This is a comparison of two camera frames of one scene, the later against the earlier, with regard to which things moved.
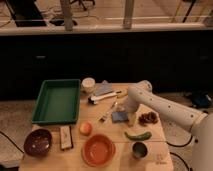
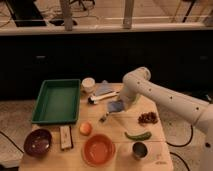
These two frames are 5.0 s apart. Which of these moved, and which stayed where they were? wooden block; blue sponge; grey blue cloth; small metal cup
Moved: blue sponge
Stayed: small metal cup; grey blue cloth; wooden block
